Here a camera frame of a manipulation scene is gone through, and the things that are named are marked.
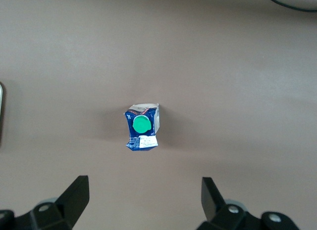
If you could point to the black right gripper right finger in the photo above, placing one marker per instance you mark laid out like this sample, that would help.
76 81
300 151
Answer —
213 205

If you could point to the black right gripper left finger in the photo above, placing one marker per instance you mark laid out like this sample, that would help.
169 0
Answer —
69 205

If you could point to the blue milk carton green cap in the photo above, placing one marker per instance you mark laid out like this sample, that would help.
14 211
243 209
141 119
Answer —
141 124

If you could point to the white tray rabbit print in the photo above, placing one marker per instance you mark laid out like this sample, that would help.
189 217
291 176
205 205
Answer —
1 104

